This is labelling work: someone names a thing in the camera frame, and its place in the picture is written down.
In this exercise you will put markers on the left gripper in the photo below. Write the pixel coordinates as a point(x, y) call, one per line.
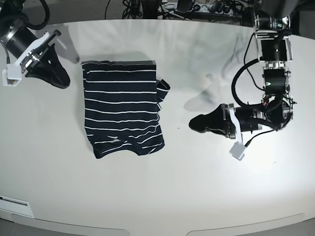
point(219, 121)

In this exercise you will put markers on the navy white striped T-shirt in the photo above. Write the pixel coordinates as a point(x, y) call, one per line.
point(122, 104)

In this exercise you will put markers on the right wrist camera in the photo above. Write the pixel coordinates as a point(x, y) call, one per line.
point(12, 75)

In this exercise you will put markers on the white power strip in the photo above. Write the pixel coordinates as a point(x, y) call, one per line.
point(217, 8)

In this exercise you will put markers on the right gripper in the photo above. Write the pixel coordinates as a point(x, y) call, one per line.
point(37, 58)

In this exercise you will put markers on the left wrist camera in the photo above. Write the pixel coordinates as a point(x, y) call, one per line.
point(238, 151)

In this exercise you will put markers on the white label sticker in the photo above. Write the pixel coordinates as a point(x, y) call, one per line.
point(15, 206)

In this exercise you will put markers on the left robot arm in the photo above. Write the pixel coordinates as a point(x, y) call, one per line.
point(271, 21)

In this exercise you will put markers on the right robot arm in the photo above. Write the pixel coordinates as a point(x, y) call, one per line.
point(13, 17)

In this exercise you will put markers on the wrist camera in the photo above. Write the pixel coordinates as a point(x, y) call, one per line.
point(238, 151)
point(12, 75)

